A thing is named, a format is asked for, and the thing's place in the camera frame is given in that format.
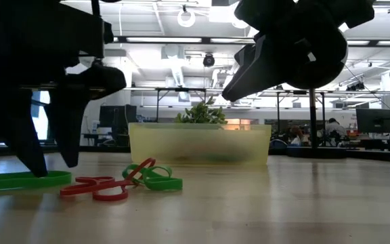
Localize green rubber band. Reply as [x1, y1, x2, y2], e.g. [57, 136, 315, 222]
[122, 163, 183, 191]
[0, 170, 72, 192]

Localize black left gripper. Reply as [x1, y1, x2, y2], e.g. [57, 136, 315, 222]
[0, 0, 127, 178]

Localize black metal rig frame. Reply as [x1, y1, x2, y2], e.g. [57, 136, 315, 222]
[275, 88, 328, 136]
[112, 86, 208, 123]

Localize black computer monitor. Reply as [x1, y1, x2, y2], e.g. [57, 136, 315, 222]
[355, 108, 390, 134]
[99, 105, 137, 136]

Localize person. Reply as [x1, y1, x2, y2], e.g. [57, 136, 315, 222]
[325, 117, 347, 137]
[288, 125, 305, 146]

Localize long ceiling light strip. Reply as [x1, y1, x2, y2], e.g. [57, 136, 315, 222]
[210, 37, 255, 44]
[126, 36, 202, 43]

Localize small green artificial plant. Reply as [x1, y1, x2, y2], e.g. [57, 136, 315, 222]
[173, 97, 229, 125]

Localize black ceiling spotlight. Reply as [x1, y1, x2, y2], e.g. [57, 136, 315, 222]
[202, 52, 216, 68]

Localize white ring ceiling lamp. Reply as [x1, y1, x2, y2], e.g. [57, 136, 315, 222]
[177, 5, 197, 28]

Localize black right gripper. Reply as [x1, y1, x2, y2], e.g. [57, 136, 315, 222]
[221, 0, 375, 102]

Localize yellow translucent plastic bin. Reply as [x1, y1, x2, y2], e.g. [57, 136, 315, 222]
[129, 122, 272, 166]

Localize black aluminium table frame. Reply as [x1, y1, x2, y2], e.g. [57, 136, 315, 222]
[0, 144, 390, 164]

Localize red rubber band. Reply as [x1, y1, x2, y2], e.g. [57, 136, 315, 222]
[59, 157, 157, 202]

